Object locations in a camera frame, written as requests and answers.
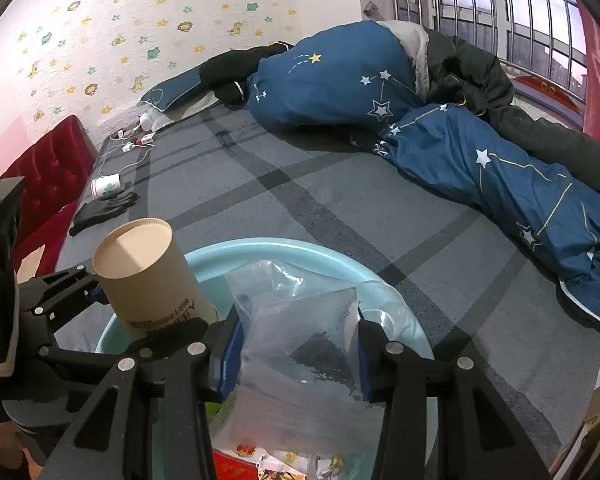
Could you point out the red patterned cloth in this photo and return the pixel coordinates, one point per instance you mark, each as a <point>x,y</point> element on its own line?
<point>545,95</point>

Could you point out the blue star print quilt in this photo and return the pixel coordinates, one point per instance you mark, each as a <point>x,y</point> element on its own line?
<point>330,90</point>

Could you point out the clear plastic cup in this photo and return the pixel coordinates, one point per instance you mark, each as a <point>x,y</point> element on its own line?
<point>400,310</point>

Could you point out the grey wall socket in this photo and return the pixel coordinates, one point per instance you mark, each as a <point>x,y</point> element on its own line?
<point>371,10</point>

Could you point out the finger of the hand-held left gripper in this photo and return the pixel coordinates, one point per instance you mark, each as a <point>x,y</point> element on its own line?
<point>60,290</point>
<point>90,352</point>

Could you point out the clear plastic bag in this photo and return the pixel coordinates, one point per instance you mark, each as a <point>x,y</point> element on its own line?
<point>290,350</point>

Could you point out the black jacket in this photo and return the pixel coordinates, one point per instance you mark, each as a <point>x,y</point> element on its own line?
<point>480,80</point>

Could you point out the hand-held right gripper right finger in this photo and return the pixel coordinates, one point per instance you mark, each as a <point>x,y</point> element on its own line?
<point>365,360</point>

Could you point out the black glove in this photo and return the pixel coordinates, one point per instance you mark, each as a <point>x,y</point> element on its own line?
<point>100,212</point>

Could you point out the grey cloth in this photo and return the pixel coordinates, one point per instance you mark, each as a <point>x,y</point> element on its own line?
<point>415,45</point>

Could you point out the colourful wrapper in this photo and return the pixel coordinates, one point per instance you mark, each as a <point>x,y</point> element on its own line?
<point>280,460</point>

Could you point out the red tufted headboard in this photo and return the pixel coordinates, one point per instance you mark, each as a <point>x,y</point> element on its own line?
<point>50,170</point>

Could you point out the light blue plastic basin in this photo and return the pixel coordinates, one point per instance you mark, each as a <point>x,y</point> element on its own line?
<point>210,260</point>

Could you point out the red snack wrapper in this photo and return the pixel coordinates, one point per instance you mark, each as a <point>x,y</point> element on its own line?
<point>235,475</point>

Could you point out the tan paper cup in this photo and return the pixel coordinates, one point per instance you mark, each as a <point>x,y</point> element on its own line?
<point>150,280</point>

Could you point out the dark blue pillow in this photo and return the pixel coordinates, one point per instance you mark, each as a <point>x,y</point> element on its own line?
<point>170,92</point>

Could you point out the grey plaid bed sheet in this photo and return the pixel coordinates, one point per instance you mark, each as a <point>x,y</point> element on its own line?
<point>330,200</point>

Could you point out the black garment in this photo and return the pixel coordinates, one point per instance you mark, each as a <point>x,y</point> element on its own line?
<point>225,70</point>

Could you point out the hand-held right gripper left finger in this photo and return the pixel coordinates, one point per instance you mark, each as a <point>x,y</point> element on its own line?
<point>230,355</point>

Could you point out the person's left forearm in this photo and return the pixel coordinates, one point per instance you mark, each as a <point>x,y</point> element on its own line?
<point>0,445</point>

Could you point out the white paper cup green print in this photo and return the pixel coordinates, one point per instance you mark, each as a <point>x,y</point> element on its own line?
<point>107,186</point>

